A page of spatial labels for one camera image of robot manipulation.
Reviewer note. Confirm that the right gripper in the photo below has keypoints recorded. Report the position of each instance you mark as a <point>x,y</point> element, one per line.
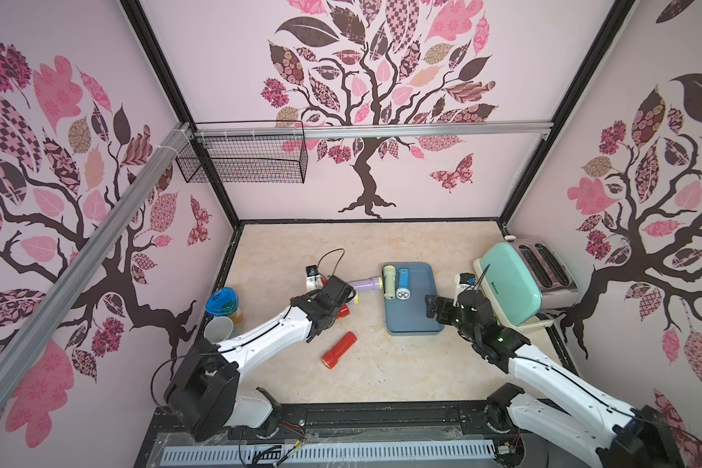
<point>447,307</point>

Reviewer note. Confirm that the red flashlight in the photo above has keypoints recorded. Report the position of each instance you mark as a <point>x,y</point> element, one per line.
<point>332,357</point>
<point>343,312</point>

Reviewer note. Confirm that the purple flashlight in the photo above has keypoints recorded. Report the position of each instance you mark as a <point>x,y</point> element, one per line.
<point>373,284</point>

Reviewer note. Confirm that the blue flashlight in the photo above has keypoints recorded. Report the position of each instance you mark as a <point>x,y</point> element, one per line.
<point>404,276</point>

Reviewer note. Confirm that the pale green flashlight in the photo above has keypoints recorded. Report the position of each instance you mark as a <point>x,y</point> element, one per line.
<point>389,275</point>

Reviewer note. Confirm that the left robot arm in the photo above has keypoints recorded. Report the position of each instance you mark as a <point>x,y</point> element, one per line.
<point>205,393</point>

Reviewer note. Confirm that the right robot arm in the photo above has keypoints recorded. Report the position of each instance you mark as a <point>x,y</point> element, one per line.
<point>552,403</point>

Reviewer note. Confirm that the blue-grey storage tray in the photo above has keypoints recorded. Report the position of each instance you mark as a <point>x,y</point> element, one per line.
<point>409,317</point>

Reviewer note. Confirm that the mint green toaster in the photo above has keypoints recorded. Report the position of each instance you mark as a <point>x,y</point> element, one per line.
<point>523,277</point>

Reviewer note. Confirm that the blue-lid printed cup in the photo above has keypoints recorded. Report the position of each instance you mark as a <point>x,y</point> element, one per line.
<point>225,303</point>

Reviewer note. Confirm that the white slotted cable duct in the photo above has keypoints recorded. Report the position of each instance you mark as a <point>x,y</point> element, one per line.
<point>324,455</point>

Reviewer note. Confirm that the black wire basket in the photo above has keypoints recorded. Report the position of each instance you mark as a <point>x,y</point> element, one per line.
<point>247,151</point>

